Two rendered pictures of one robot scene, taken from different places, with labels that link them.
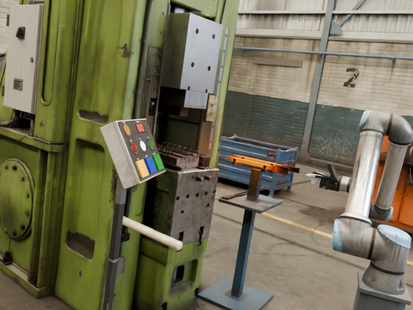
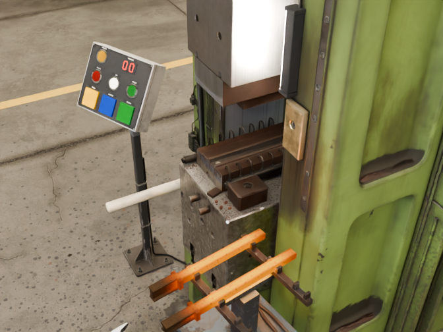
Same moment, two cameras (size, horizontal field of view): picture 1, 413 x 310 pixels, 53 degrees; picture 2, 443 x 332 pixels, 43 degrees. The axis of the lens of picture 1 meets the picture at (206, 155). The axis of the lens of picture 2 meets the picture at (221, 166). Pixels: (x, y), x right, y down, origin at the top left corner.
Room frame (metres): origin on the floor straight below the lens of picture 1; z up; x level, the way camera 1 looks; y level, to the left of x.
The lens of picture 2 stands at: (3.09, -1.37, 2.22)
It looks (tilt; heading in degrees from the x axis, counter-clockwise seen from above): 38 degrees down; 114
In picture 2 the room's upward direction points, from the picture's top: straight up
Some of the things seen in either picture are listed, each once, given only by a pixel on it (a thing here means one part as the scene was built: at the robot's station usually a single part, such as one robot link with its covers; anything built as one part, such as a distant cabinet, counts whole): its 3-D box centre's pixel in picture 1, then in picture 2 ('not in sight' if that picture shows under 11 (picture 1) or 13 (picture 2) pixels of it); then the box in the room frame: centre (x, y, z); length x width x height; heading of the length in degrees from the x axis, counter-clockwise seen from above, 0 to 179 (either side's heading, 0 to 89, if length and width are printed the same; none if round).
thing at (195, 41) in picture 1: (179, 55); (273, 0); (2.54, 0.24, 1.56); 0.42 x 0.39 x 0.40; 53
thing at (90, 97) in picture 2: (141, 168); (91, 98); (1.76, 0.27, 1.01); 0.07 x 0.05 x 0.07; 168
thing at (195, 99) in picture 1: (169, 95); (262, 66); (2.51, 0.27, 1.32); 0.42 x 0.20 x 0.10; 53
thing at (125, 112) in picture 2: (157, 162); (126, 113); (1.95, 0.23, 1.01); 0.07 x 0.05 x 0.07; 168
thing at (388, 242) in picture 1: (389, 246); not in sight; (1.86, -0.90, 0.79); 0.17 x 0.15 x 0.18; 70
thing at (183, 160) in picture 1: (161, 154); (257, 151); (2.51, 0.27, 0.96); 0.42 x 0.20 x 0.09; 53
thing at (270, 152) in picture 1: (251, 163); not in sight; (6.45, -0.72, 0.36); 1.20 x 0.80 x 0.72; 58
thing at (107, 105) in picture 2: (149, 165); (108, 105); (1.86, 0.25, 1.01); 0.07 x 0.05 x 0.07; 168
